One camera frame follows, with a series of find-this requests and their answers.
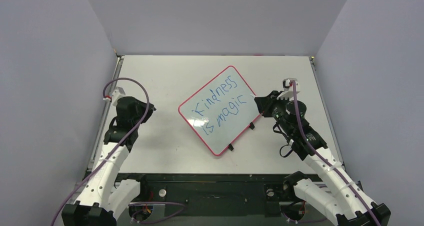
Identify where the pink framed whiteboard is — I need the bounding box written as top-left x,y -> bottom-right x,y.
178,65 -> 260,156

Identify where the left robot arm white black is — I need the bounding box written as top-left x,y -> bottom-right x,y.
61,96 -> 156,226

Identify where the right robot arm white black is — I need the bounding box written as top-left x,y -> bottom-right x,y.
254,90 -> 391,226

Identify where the black right whiteboard stand foot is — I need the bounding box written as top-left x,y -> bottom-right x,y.
249,122 -> 255,130

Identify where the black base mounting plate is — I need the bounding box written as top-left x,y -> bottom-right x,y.
112,173 -> 305,219

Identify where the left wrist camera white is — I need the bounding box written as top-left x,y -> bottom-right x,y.
103,87 -> 126,107

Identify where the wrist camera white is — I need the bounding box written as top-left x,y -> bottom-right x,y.
103,87 -> 126,107
277,78 -> 300,100

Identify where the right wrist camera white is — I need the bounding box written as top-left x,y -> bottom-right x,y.
277,78 -> 300,100

